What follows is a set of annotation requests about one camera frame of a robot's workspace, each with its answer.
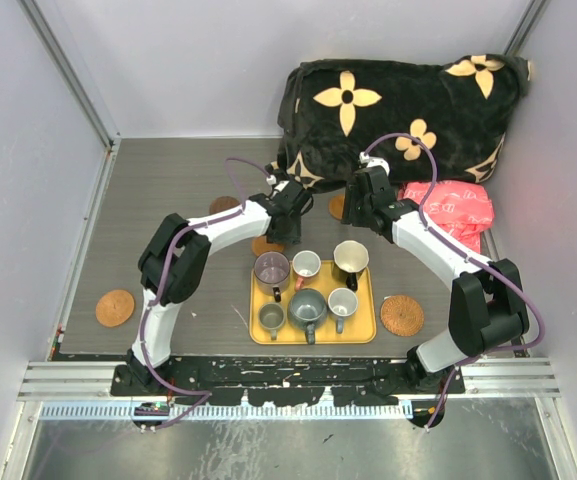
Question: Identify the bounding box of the yellow tray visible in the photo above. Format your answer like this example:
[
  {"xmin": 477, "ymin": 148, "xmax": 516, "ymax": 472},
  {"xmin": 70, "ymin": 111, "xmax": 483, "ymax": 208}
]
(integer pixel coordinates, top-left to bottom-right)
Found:
[{"xmin": 249, "ymin": 260, "xmax": 377, "ymax": 345}]

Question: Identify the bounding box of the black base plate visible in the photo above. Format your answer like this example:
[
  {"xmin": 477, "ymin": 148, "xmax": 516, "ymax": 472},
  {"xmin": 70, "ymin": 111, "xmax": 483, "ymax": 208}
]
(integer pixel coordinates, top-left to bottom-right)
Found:
[{"xmin": 110, "ymin": 356, "xmax": 448, "ymax": 407}]

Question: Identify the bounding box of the rattan coaster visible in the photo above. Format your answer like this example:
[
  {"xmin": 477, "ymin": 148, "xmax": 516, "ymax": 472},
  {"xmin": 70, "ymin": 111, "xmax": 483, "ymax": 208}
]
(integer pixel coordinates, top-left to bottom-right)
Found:
[
  {"xmin": 380, "ymin": 295, "xmax": 425, "ymax": 337},
  {"xmin": 95, "ymin": 289, "xmax": 135, "ymax": 328}
]

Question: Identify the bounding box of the purple glass mug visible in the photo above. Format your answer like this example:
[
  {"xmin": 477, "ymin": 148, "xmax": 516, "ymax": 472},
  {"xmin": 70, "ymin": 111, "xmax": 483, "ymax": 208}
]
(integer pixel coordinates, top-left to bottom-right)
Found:
[{"xmin": 253, "ymin": 251, "xmax": 291, "ymax": 302}]

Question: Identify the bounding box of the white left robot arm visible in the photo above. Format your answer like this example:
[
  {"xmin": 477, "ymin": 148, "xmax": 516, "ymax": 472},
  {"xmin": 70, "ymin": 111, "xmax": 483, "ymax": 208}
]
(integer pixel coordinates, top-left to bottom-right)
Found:
[{"xmin": 126, "ymin": 180, "xmax": 313, "ymax": 398}]

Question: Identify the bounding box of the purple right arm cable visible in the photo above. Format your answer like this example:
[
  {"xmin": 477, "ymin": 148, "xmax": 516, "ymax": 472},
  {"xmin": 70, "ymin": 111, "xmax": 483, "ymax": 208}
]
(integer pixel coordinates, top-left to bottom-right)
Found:
[{"xmin": 359, "ymin": 131, "xmax": 547, "ymax": 434}]

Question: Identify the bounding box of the grey white mug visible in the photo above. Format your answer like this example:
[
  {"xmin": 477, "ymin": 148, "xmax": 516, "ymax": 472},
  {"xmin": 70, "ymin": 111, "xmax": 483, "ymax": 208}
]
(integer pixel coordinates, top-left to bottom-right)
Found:
[{"xmin": 327, "ymin": 288, "xmax": 359, "ymax": 334}]

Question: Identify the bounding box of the pink plastic bag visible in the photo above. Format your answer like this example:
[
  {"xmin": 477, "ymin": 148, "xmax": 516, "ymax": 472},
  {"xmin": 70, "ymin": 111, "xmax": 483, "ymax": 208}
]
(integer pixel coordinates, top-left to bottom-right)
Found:
[{"xmin": 424, "ymin": 181, "xmax": 494, "ymax": 253}]

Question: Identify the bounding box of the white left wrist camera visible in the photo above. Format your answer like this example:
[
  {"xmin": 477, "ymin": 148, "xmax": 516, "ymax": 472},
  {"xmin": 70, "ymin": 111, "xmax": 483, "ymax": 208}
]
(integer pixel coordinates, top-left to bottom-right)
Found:
[{"xmin": 266, "ymin": 175, "xmax": 290, "ymax": 196}]

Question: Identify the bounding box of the black cream mug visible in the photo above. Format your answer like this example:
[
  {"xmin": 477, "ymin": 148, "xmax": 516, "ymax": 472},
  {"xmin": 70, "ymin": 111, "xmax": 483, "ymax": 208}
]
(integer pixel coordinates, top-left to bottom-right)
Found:
[{"xmin": 332, "ymin": 240, "xmax": 370, "ymax": 292}]

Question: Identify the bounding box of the black floral pillow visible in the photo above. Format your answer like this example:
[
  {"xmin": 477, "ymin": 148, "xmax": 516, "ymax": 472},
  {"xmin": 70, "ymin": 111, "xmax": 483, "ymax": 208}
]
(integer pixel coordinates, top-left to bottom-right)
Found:
[{"xmin": 266, "ymin": 54, "xmax": 532, "ymax": 193}]

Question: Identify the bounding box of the large blue-grey mug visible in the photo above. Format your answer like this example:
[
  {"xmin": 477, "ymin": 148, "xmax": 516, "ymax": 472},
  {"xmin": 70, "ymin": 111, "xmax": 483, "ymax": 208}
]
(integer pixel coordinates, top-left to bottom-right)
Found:
[{"xmin": 287, "ymin": 288, "xmax": 328, "ymax": 345}]

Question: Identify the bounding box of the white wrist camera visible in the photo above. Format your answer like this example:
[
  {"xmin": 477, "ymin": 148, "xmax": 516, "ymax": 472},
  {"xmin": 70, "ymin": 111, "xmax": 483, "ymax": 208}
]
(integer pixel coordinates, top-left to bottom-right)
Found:
[
  {"xmin": 266, "ymin": 175, "xmax": 290, "ymax": 196},
  {"xmin": 359, "ymin": 152, "xmax": 390, "ymax": 173}
]

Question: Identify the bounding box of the light wood coaster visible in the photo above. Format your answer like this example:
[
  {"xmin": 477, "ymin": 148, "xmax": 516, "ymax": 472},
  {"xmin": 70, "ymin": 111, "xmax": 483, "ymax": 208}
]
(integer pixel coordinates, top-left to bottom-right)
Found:
[{"xmin": 328, "ymin": 194, "xmax": 345, "ymax": 220}]

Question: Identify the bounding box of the small grey-green mug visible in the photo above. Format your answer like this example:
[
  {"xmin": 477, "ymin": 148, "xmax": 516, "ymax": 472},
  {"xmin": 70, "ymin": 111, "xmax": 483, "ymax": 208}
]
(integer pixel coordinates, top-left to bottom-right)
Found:
[{"xmin": 258, "ymin": 303, "xmax": 286, "ymax": 341}]

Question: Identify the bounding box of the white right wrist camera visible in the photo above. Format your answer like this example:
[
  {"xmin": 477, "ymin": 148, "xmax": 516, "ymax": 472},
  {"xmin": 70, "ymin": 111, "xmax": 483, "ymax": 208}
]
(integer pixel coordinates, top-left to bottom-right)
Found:
[{"xmin": 359, "ymin": 152, "xmax": 390, "ymax": 173}]

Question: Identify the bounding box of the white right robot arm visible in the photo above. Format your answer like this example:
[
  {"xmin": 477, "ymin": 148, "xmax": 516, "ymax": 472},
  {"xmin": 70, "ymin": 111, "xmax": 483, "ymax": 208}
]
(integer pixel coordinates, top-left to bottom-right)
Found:
[{"xmin": 342, "ymin": 166, "xmax": 529, "ymax": 394}]

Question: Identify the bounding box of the dark wood coaster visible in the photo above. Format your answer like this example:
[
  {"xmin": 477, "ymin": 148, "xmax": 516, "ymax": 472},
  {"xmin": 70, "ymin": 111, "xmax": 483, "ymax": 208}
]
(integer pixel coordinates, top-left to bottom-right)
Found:
[{"xmin": 209, "ymin": 196, "xmax": 242, "ymax": 217}]

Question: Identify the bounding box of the orange wood coaster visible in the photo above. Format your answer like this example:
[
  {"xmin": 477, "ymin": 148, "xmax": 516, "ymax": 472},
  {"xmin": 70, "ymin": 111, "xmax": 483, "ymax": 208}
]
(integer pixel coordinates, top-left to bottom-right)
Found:
[{"xmin": 251, "ymin": 236, "xmax": 285, "ymax": 257}]

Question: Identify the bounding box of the pink white mug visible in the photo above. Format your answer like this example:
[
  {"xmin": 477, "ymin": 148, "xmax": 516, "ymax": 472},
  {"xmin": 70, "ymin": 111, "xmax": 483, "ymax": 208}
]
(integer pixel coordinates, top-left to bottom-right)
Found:
[{"xmin": 292, "ymin": 250, "xmax": 322, "ymax": 291}]

